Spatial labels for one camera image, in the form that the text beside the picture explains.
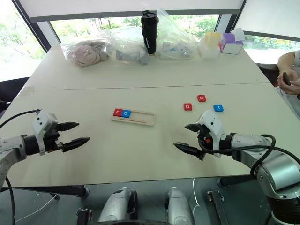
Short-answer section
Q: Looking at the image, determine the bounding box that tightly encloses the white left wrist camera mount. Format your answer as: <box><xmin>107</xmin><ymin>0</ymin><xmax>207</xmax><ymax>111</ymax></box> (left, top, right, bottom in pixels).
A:
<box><xmin>32</xmin><ymin>109</ymin><xmax>59</xmax><ymax>156</ymax></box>

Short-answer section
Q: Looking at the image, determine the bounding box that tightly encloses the white and yellow translucent box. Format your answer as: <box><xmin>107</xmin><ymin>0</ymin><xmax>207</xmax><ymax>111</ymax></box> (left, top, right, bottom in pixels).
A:
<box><xmin>197</xmin><ymin>31</ymin><xmax>222</xmax><ymax>60</ymax></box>

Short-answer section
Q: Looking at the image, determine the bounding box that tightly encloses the black table leg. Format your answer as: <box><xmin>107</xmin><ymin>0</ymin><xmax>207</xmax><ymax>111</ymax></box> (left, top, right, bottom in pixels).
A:
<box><xmin>206</xmin><ymin>190</ymin><xmax>232</xmax><ymax>225</ymax></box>

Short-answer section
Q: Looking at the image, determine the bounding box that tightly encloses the white window blind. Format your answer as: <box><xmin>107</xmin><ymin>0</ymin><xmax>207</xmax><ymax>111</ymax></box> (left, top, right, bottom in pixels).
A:
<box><xmin>16</xmin><ymin>0</ymin><xmax>246</xmax><ymax>23</ymax></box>
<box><xmin>233</xmin><ymin>0</ymin><xmax>300</xmax><ymax>40</ymax></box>

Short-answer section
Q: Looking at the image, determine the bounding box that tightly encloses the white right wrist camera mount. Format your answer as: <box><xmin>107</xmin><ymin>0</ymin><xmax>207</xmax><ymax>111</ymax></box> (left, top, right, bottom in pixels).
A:
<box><xmin>195</xmin><ymin>109</ymin><xmax>225</xmax><ymax>158</ymax></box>

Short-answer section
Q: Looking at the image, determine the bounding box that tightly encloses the white floor cable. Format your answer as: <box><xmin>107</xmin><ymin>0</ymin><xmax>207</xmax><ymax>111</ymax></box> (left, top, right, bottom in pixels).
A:
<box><xmin>191</xmin><ymin>177</ymin><xmax>200</xmax><ymax>225</ymax></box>
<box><xmin>13</xmin><ymin>192</ymin><xmax>60</xmax><ymax>224</ymax></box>

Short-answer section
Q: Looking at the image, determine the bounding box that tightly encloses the plastic bag with pink plush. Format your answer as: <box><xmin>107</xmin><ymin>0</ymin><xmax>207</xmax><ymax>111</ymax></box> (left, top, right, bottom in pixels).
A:
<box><xmin>60</xmin><ymin>39</ymin><xmax>112</xmax><ymax>69</ymax></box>

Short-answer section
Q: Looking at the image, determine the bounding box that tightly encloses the dark window frame post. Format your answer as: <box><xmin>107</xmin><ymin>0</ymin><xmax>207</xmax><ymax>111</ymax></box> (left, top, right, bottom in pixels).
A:
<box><xmin>10</xmin><ymin>0</ymin><xmax>62</xmax><ymax>52</ymax></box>

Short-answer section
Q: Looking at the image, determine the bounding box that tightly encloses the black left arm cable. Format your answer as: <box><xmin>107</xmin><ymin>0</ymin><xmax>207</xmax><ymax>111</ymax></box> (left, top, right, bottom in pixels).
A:
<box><xmin>0</xmin><ymin>109</ymin><xmax>42</xmax><ymax>225</ymax></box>

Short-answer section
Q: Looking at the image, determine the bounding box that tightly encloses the black travel tumbler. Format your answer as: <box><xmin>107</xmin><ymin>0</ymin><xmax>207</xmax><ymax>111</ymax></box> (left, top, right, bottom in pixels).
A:
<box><xmin>140</xmin><ymin>10</ymin><xmax>159</xmax><ymax>58</ymax></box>

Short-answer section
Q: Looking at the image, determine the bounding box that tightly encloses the plastic bag with grey parts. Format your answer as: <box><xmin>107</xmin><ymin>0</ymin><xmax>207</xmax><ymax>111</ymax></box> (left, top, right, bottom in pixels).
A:
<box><xmin>100</xmin><ymin>26</ymin><xmax>151</xmax><ymax>67</ymax></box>

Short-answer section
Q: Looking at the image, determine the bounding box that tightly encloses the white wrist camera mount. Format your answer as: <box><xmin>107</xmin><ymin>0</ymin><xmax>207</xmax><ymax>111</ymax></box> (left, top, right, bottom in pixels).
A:
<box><xmin>32</xmin><ymin>109</ymin><xmax>59</xmax><ymax>156</ymax></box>
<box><xmin>195</xmin><ymin>109</ymin><xmax>225</xmax><ymax>158</ymax></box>

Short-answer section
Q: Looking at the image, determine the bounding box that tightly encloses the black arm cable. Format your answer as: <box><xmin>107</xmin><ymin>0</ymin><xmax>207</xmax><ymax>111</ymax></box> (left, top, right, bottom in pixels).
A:
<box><xmin>199</xmin><ymin>134</ymin><xmax>277</xmax><ymax>177</ymax></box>
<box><xmin>0</xmin><ymin>109</ymin><xmax>42</xmax><ymax>225</ymax></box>

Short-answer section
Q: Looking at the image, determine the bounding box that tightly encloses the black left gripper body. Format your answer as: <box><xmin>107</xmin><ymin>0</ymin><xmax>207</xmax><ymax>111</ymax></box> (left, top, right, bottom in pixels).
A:
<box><xmin>44</xmin><ymin>123</ymin><xmax>65</xmax><ymax>153</ymax></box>

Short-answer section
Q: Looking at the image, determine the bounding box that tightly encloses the person's bare hand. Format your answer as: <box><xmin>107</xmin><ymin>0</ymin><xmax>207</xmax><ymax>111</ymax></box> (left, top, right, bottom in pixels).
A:
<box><xmin>277</xmin><ymin>69</ymin><xmax>300</xmax><ymax>95</ymax></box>

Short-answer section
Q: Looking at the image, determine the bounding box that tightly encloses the black chair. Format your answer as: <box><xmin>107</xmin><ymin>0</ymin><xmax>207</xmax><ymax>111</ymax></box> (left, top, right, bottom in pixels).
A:
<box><xmin>256</xmin><ymin>62</ymin><xmax>280</xmax><ymax>88</ymax></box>
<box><xmin>0</xmin><ymin>76</ymin><xmax>30</xmax><ymax>118</ymax></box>

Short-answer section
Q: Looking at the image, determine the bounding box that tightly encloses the clear bag with small items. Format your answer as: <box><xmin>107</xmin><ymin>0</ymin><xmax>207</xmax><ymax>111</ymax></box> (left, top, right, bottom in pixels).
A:
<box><xmin>156</xmin><ymin>7</ymin><xmax>197</xmax><ymax>61</ymax></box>

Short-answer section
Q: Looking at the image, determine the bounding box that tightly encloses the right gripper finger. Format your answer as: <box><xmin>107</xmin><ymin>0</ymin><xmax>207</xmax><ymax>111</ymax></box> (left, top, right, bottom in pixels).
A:
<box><xmin>173</xmin><ymin>142</ymin><xmax>206</xmax><ymax>161</ymax></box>
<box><xmin>184</xmin><ymin>124</ymin><xmax>200</xmax><ymax>134</ymax></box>

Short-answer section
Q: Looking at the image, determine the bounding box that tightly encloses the black table foot bracket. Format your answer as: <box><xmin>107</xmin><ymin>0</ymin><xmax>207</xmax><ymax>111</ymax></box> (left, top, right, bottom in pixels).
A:
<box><xmin>75</xmin><ymin>207</ymin><xmax>93</xmax><ymax>225</ymax></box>

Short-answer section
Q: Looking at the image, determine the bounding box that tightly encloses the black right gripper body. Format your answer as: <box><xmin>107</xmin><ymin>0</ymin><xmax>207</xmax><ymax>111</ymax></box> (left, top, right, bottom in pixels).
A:
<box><xmin>197</xmin><ymin>125</ymin><xmax>213</xmax><ymax>156</ymax></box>

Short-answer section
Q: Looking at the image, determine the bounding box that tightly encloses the wooden letter tray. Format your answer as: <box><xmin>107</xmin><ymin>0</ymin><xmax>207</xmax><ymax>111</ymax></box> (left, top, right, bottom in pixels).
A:
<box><xmin>110</xmin><ymin>108</ymin><xmax>157</xmax><ymax>127</ymax></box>

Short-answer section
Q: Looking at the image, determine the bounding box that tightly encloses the purple tissue box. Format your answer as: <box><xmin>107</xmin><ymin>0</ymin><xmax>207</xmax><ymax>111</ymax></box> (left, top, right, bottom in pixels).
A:
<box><xmin>218</xmin><ymin>27</ymin><xmax>245</xmax><ymax>55</ymax></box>

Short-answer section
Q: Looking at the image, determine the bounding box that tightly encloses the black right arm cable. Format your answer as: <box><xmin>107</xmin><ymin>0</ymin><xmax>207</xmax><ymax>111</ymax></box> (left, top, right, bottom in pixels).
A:
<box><xmin>199</xmin><ymin>134</ymin><xmax>277</xmax><ymax>177</ymax></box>

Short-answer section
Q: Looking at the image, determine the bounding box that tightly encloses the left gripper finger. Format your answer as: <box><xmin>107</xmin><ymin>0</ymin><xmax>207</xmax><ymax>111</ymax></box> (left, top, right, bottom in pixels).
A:
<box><xmin>56</xmin><ymin>121</ymin><xmax>80</xmax><ymax>132</ymax></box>
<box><xmin>61</xmin><ymin>137</ymin><xmax>91</xmax><ymax>153</ymax></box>

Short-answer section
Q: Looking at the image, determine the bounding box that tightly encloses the person in pale clothing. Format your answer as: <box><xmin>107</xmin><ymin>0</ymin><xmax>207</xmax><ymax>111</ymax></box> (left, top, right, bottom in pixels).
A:
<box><xmin>276</xmin><ymin>50</ymin><xmax>300</xmax><ymax>118</ymax></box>

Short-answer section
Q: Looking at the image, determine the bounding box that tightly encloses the dark handheld object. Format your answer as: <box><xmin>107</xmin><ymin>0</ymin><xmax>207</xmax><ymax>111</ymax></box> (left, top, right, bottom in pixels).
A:
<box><xmin>282</xmin><ymin>72</ymin><xmax>292</xmax><ymax>86</ymax></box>

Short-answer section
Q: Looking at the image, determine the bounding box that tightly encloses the silver robot leg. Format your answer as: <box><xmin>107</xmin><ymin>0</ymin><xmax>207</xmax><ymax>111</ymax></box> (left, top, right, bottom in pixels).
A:
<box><xmin>164</xmin><ymin>186</ymin><xmax>195</xmax><ymax>225</ymax></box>
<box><xmin>97</xmin><ymin>186</ymin><xmax>139</xmax><ymax>224</ymax></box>

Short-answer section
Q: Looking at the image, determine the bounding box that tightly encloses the black table frame bar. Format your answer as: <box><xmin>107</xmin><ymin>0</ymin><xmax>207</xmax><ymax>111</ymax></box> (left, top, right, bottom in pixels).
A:
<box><xmin>0</xmin><ymin>184</ymin><xmax>90</xmax><ymax>198</ymax></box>

